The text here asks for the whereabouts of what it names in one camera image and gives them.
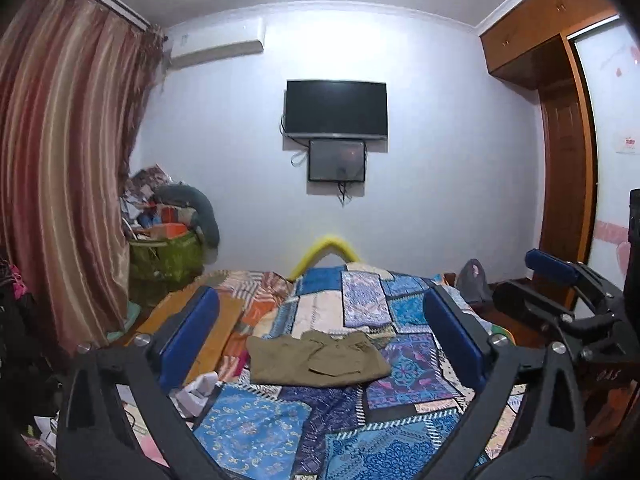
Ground wooden overhead cabinet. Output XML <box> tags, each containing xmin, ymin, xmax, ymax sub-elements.
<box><xmin>480</xmin><ymin>0</ymin><xmax>618</xmax><ymax>91</ymax></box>

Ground orange striped blanket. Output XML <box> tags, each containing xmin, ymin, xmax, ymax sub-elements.
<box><xmin>210</xmin><ymin>270</ymin><xmax>296</xmax><ymax>376</ymax></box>

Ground grey backpack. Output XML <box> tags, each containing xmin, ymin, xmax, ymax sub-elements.
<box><xmin>456</xmin><ymin>258</ymin><xmax>493</xmax><ymax>306</ymax></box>

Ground grey curved pillow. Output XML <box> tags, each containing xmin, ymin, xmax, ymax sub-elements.
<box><xmin>155</xmin><ymin>184</ymin><xmax>221</xmax><ymax>251</ymax></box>

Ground blue patchwork blanket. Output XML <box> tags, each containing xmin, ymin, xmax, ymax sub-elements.
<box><xmin>192</xmin><ymin>265</ymin><xmax>526</xmax><ymax>480</ymax></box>

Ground dark clothes pile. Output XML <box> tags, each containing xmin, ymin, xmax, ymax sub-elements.
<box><xmin>0</xmin><ymin>255</ymin><xmax>61</xmax><ymax>411</ymax></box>

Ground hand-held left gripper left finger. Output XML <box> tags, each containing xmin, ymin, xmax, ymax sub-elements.
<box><xmin>56</xmin><ymin>285</ymin><xmax>226</xmax><ymax>480</ymax></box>

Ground yellow foam tube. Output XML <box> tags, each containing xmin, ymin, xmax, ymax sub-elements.
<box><xmin>289</xmin><ymin>233</ymin><xmax>362</xmax><ymax>281</ymax></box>

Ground white air conditioner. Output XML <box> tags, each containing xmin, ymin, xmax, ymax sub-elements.
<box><xmin>165</xmin><ymin>16</ymin><xmax>264</xmax><ymax>68</ymax></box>

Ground khaki pants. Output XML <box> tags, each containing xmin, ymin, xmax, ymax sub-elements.
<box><xmin>246</xmin><ymin>330</ymin><xmax>392</xmax><ymax>387</ymax></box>

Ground striped brown curtain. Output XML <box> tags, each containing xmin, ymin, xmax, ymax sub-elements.
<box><xmin>0</xmin><ymin>0</ymin><xmax>166</xmax><ymax>356</ymax></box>

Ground black wall television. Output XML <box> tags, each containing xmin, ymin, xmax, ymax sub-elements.
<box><xmin>284</xmin><ymin>79</ymin><xmax>389</xmax><ymax>140</ymax></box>

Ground white crumpled cloth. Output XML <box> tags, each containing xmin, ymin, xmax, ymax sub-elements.
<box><xmin>170</xmin><ymin>372</ymin><xmax>221</xmax><ymax>418</ymax></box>

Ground brown wooden door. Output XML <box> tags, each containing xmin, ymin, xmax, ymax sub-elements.
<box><xmin>539</xmin><ymin>90</ymin><xmax>596</xmax><ymax>281</ymax></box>

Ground pile of clutter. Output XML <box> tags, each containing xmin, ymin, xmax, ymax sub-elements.
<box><xmin>120</xmin><ymin>164</ymin><xmax>201</xmax><ymax>238</ymax></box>

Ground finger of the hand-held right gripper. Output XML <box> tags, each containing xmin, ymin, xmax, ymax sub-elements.
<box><xmin>525</xmin><ymin>249</ymin><xmax>626</xmax><ymax>311</ymax></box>
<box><xmin>492</xmin><ymin>280</ymin><xmax>618</xmax><ymax>336</ymax></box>

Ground green storage bag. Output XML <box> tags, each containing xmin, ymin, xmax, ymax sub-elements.
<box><xmin>129</xmin><ymin>227</ymin><xmax>205</xmax><ymax>293</ymax></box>

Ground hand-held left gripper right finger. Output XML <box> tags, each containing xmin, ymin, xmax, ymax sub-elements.
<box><xmin>422</xmin><ymin>286</ymin><xmax>587</xmax><ymax>480</ymax></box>

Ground small black wall monitor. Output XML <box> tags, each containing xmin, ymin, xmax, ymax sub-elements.
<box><xmin>307</xmin><ymin>138</ymin><xmax>367</xmax><ymax>184</ymax></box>

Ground wooden lap desk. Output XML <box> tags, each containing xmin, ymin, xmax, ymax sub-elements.
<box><xmin>125</xmin><ymin>285</ymin><xmax>246</xmax><ymax>376</ymax></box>

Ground white sliding wardrobe door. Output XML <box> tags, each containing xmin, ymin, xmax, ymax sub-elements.
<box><xmin>565</xmin><ymin>10</ymin><xmax>640</xmax><ymax>291</ymax></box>

